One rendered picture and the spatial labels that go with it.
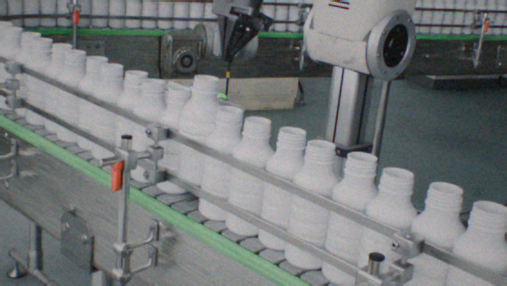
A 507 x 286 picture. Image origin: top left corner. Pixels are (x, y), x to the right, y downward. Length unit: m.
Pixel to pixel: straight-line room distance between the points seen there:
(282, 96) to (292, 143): 4.66
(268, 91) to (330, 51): 3.91
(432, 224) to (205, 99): 0.40
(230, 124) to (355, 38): 0.63
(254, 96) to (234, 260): 4.52
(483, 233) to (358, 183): 0.17
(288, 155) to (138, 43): 1.72
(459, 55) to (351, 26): 1.84
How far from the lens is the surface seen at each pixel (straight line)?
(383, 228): 0.84
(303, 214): 0.93
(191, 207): 1.11
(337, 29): 1.62
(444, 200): 0.82
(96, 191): 1.26
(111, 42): 2.60
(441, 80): 7.12
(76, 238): 1.34
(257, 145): 0.99
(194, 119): 1.06
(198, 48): 2.59
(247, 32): 1.32
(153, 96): 1.15
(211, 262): 1.05
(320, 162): 0.91
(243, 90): 5.44
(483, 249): 0.80
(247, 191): 1.00
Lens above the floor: 1.44
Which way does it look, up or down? 18 degrees down
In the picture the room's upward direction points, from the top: 6 degrees clockwise
